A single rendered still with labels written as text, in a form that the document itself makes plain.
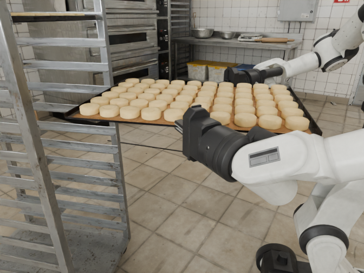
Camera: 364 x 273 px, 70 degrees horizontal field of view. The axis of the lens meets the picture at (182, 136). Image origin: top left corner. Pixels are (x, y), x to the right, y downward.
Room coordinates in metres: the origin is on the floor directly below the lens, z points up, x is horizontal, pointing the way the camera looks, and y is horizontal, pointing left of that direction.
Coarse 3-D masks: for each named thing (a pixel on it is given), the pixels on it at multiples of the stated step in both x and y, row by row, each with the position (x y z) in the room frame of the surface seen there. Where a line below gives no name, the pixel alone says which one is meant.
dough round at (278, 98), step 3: (276, 96) 0.73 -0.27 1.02; (279, 96) 0.73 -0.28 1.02; (282, 96) 0.73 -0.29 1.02; (285, 96) 0.73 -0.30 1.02; (288, 96) 0.73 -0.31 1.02; (291, 96) 0.73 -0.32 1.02; (276, 99) 0.72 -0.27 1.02; (279, 99) 0.71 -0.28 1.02; (282, 99) 0.71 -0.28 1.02; (285, 99) 0.71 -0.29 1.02; (288, 99) 0.71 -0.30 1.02; (291, 99) 0.71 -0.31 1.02; (276, 102) 0.72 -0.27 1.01
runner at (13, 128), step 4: (0, 124) 0.65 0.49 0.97; (4, 124) 0.64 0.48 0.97; (8, 124) 0.64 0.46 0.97; (12, 124) 0.64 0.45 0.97; (16, 124) 0.64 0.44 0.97; (0, 128) 0.65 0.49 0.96; (4, 128) 0.65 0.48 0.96; (8, 128) 0.64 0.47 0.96; (12, 128) 0.64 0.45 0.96; (16, 128) 0.64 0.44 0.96; (8, 132) 0.64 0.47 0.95; (12, 132) 0.64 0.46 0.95; (16, 132) 0.64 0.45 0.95; (20, 132) 0.64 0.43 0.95; (40, 132) 0.62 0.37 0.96; (44, 132) 0.64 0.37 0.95
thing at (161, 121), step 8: (200, 88) 0.90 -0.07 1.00; (136, 96) 0.80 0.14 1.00; (216, 96) 0.80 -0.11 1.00; (128, 104) 0.72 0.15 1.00; (232, 104) 0.72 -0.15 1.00; (232, 112) 0.65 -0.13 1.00; (256, 112) 0.65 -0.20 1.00; (280, 112) 0.65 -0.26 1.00; (120, 120) 0.59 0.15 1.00; (128, 120) 0.59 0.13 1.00; (136, 120) 0.59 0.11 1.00; (144, 120) 0.59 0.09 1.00; (152, 120) 0.59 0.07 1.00; (160, 120) 0.59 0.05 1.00; (232, 120) 0.59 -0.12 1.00; (256, 120) 0.59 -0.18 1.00; (232, 128) 0.54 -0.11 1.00; (240, 128) 0.54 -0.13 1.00; (248, 128) 0.54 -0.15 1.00; (280, 128) 0.54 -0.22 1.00
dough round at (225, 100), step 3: (216, 99) 0.70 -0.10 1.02; (219, 99) 0.70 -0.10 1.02; (222, 99) 0.70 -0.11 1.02; (225, 99) 0.70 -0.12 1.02; (228, 99) 0.70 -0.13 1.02; (231, 99) 0.70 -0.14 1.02; (216, 102) 0.69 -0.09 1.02; (219, 102) 0.68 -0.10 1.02; (222, 102) 0.68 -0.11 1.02; (225, 102) 0.68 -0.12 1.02; (228, 102) 0.68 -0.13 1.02; (231, 102) 0.69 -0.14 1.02; (231, 105) 0.69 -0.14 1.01
